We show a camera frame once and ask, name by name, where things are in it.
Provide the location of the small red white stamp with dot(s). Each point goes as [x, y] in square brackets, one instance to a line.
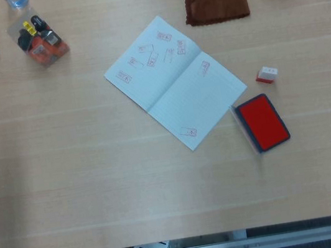
[267, 73]

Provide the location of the open lined notebook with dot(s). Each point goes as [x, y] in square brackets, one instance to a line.
[174, 81]

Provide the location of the clear bag of sauce packets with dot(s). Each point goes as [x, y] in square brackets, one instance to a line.
[40, 40]

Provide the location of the clear plastic water bottle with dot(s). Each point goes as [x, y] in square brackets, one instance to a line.
[17, 1]

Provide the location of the red ink pad with lid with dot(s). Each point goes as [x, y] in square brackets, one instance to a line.
[262, 121]

